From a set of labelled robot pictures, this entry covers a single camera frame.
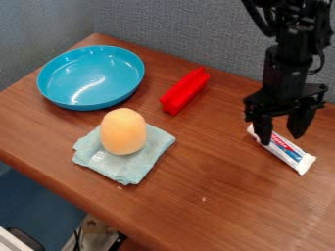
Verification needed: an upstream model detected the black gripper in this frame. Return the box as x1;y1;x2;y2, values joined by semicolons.
242;46;328;145

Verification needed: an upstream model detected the white toothpaste tube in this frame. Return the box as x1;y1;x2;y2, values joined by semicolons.
245;123;317;176

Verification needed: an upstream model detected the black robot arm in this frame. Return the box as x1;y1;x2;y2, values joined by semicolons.
241;0;333;145

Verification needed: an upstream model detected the blue plate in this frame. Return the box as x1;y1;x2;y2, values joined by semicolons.
35;45;145;111

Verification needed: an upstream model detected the red plastic block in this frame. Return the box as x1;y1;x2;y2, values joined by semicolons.
160;67;209;116

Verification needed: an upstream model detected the orange egg-shaped sponge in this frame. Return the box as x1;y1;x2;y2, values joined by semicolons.
99;108;146;155

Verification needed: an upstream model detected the light blue folded cloth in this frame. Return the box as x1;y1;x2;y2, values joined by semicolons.
70;123;176;186

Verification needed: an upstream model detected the beige object under table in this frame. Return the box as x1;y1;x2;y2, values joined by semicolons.
75;215;117;251

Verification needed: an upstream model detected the white object bottom left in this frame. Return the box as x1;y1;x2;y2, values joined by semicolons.
0;226;30;251

